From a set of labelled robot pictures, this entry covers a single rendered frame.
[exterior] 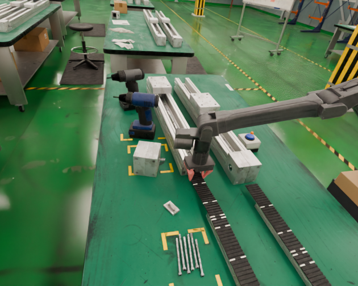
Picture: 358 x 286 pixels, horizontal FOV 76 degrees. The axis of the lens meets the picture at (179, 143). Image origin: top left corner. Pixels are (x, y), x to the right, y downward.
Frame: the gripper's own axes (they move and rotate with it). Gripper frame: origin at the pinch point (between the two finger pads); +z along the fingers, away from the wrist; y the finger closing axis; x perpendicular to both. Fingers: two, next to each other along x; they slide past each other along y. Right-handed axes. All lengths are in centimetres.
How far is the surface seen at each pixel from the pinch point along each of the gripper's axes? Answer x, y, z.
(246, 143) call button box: -12.0, -28.0, -4.5
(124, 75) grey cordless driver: -59, 21, -19
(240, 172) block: 5.5, -15.2, -5.5
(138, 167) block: -6.8, 21.6, -2.9
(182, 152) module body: -7.4, 4.3, -7.2
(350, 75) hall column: -169, -291, 28
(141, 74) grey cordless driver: -61, 12, -19
